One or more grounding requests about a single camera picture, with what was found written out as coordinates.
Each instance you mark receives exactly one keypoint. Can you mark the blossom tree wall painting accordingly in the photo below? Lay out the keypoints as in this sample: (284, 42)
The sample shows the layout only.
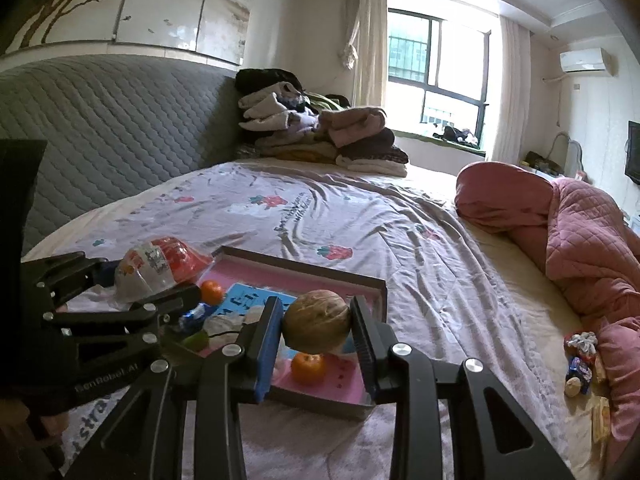
(165, 10)

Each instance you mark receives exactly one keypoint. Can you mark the pile of folded clothes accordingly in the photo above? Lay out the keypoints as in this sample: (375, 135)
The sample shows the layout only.
(350, 130)

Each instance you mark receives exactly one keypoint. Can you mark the white scrunchie with black trim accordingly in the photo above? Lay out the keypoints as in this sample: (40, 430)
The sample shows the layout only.
(225, 325)

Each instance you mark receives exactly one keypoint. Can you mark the small blue doll toy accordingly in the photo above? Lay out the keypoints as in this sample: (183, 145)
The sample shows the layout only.
(577, 375)

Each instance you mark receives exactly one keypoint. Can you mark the window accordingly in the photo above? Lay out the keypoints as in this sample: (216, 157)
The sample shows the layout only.
(410, 45)

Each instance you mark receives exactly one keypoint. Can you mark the grey quilted headboard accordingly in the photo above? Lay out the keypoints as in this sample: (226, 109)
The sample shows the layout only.
(125, 125)

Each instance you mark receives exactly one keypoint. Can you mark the strawberry print bed sheet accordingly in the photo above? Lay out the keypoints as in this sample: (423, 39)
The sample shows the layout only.
(350, 200)

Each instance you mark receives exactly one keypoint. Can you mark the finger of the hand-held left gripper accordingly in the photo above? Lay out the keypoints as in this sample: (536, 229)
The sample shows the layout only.
(130, 312)
(65, 270)

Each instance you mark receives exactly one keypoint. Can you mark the pink and blue book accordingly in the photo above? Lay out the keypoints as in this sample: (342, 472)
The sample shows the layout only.
(310, 285)

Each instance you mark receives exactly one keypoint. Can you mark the white oval mirror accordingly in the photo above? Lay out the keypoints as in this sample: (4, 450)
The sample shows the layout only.
(575, 157)

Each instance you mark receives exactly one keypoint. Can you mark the cream curtain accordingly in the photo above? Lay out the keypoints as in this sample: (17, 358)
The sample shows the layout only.
(510, 100)
(372, 50)

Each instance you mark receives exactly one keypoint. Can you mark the red and white snack bag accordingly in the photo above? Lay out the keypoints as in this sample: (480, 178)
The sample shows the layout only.
(160, 265)

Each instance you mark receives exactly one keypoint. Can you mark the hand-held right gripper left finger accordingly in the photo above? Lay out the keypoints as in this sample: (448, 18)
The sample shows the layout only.
(265, 355)

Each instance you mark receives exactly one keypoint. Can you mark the dark clothes on windowsill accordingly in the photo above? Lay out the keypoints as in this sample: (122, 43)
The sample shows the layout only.
(457, 135)

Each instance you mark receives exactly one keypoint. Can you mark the wall television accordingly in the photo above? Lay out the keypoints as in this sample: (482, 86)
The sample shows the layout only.
(634, 152)

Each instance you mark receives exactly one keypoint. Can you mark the small red white plush toy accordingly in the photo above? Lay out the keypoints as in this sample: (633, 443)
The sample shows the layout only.
(580, 342)

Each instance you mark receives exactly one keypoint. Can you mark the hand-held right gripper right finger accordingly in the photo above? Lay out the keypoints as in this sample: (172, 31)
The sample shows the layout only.
(365, 355)

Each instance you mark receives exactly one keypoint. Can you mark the yellow packet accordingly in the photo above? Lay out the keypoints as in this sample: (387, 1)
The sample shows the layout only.
(601, 417)

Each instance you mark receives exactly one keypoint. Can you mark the pink quilt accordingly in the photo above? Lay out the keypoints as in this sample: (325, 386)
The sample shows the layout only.
(590, 240)

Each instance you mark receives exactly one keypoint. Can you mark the white air conditioner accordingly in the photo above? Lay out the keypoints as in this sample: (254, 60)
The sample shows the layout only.
(582, 61)

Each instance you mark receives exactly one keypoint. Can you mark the orange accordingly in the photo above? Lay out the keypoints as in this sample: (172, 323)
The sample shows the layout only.
(308, 369)
(212, 292)

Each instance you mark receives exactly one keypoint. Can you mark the shallow grey cardboard box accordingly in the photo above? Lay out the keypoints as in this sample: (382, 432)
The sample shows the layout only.
(320, 407)

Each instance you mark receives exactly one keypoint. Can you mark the dark bag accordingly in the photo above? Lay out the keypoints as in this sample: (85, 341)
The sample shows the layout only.
(537, 160)

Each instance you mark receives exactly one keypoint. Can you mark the blue snack packet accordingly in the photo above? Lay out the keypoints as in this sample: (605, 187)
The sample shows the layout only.
(192, 317)

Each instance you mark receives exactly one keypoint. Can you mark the white curtain tassel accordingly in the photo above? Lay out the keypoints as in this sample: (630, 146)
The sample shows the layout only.
(347, 52)

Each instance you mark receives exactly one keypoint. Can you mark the walnut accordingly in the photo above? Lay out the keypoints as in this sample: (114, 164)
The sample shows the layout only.
(317, 322)

